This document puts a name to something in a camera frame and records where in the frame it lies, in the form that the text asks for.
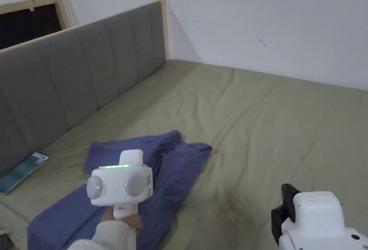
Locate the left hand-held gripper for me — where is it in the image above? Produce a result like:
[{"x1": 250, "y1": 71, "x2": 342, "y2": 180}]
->
[{"x1": 90, "y1": 149, "x2": 154, "y2": 250}]

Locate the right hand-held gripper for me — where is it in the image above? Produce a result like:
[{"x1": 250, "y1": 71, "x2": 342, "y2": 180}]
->
[{"x1": 271, "y1": 183, "x2": 368, "y2": 250}]

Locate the dark blue shirt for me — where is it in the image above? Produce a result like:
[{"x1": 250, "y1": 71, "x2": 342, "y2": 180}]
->
[{"x1": 27, "y1": 130, "x2": 213, "y2": 250}]

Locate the person's left hand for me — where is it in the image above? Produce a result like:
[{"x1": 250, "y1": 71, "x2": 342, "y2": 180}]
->
[{"x1": 100, "y1": 208, "x2": 144, "y2": 237}]

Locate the smartphone with dark screen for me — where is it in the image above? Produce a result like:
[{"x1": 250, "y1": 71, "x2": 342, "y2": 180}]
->
[{"x1": 0, "y1": 152, "x2": 50, "y2": 195}]

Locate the bed with pale green sheet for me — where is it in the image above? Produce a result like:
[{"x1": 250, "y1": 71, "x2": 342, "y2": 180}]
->
[{"x1": 0, "y1": 58, "x2": 368, "y2": 250}]

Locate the grey padded headboard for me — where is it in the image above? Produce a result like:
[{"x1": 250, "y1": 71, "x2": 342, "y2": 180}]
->
[{"x1": 0, "y1": 0, "x2": 168, "y2": 177}]

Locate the wooden frame with black panel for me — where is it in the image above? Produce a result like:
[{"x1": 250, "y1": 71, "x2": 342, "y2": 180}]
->
[{"x1": 0, "y1": 0, "x2": 72, "y2": 51}]

